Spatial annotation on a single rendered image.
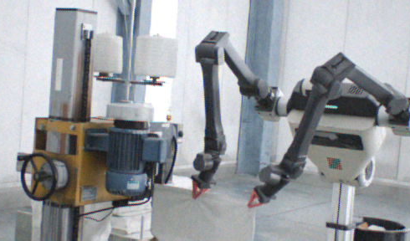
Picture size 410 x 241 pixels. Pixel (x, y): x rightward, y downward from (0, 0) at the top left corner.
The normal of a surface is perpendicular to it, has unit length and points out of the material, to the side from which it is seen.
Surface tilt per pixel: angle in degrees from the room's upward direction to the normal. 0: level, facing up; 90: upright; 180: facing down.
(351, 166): 130
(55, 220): 90
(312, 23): 90
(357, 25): 90
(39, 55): 91
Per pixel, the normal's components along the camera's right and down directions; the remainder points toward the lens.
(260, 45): -0.55, 0.01
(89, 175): 0.83, 0.10
